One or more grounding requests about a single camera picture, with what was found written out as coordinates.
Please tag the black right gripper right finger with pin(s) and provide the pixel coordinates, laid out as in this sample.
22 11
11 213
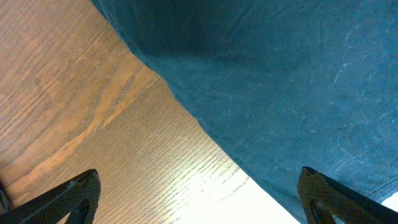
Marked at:
323 199

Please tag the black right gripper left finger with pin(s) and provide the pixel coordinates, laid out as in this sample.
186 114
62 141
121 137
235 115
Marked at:
77 199

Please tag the navy blue shorts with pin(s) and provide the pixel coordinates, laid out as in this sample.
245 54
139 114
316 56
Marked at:
280 84

